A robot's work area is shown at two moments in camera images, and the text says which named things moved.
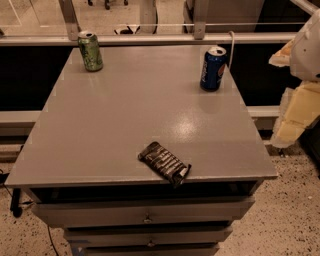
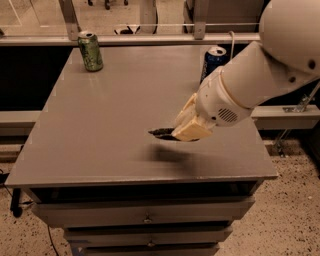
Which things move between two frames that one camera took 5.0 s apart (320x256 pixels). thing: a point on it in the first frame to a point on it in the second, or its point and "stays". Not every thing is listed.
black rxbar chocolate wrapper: x=168 y=166 to x=164 y=133
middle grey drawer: x=147 y=237 stays
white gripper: x=308 y=53 to x=216 y=100
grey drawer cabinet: x=80 y=154 stays
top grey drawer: x=137 y=213 stays
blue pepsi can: x=213 y=68 stays
